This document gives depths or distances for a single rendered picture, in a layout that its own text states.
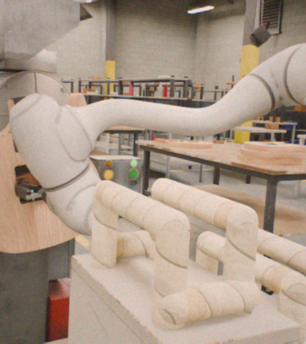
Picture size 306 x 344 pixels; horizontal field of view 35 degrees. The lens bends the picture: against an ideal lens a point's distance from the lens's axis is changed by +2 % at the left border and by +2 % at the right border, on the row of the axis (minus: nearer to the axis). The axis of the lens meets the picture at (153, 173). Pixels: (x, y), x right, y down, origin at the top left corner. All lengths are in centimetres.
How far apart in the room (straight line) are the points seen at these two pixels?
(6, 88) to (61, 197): 59
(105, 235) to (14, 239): 73
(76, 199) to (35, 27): 44
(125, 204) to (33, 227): 82
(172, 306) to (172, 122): 60
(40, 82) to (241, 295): 109
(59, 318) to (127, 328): 129
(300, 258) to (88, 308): 28
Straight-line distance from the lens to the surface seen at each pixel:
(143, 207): 49
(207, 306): 48
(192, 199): 56
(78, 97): 132
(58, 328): 182
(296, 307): 57
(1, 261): 169
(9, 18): 116
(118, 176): 157
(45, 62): 153
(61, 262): 179
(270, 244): 70
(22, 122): 90
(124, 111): 97
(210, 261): 70
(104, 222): 60
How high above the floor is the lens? 131
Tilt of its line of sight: 9 degrees down
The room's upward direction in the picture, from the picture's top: 3 degrees clockwise
